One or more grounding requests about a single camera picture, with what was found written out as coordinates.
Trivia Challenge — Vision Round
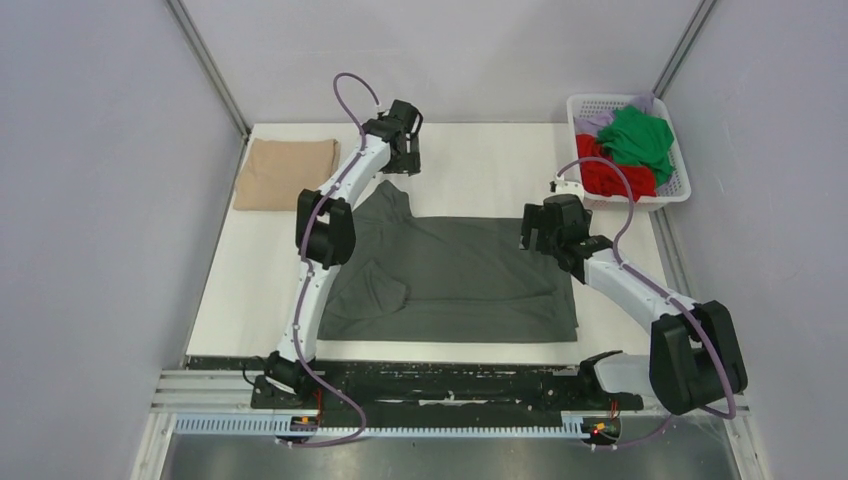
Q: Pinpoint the dark grey t shirt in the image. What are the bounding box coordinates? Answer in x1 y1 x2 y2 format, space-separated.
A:
318 181 578 343

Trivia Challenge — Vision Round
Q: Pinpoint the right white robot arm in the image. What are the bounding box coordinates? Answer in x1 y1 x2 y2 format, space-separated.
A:
520 194 749 419

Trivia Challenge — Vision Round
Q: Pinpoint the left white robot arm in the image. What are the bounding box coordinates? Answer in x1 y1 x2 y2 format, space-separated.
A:
251 100 423 410

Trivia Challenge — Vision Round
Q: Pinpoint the red t shirt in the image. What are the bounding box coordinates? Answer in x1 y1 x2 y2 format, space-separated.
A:
575 134 656 201

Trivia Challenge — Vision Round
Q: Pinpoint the green t shirt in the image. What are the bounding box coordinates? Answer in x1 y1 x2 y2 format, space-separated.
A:
596 106 675 186

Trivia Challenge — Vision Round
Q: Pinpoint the folded beige t shirt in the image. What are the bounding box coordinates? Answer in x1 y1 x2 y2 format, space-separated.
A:
233 139 340 211

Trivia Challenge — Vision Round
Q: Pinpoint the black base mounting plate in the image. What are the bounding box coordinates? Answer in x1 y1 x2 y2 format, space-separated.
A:
250 361 644 429

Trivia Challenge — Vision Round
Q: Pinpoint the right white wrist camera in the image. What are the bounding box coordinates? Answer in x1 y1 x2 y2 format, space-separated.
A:
550 180 586 200

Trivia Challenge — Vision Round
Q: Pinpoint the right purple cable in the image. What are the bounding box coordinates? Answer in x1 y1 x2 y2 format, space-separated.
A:
555 156 738 452

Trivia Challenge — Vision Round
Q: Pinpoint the white slotted cable duct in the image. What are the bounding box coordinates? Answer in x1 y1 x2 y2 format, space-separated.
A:
174 413 590 440

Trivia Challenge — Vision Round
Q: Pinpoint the left aluminium corner post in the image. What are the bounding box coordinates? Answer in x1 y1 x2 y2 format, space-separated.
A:
164 0 251 140

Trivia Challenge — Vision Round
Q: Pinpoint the aluminium corner post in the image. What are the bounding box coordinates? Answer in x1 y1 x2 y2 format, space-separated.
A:
164 0 251 140
652 0 720 98

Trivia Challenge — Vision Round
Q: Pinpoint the right aluminium corner post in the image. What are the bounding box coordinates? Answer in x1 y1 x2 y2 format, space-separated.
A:
652 0 720 98

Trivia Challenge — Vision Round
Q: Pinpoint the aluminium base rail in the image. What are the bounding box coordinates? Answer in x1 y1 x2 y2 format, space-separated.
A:
150 369 751 417

